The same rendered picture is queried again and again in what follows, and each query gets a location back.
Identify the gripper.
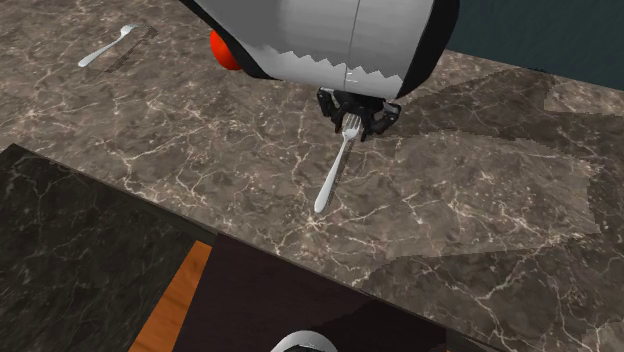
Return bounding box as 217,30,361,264
316,87,403,143

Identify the silver fork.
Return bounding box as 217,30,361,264
313,113,362,215
77,23,140,69

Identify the red round fruit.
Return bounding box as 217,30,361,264
208,30,243,72

